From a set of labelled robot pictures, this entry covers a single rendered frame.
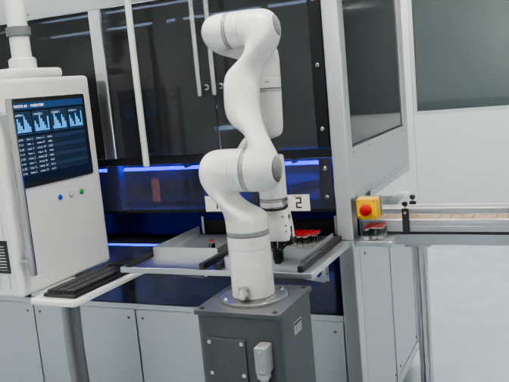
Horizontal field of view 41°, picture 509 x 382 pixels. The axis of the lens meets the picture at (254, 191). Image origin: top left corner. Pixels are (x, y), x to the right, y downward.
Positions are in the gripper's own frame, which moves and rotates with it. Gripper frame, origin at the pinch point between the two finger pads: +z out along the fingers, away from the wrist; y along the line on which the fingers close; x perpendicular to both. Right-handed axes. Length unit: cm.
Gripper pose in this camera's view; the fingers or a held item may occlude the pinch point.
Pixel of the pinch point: (278, 256)
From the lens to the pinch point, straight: 211.0
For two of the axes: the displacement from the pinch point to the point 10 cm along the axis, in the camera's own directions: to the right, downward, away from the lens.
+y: -9.1, 0.2, 4.2
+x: -4.1, 1.7, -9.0
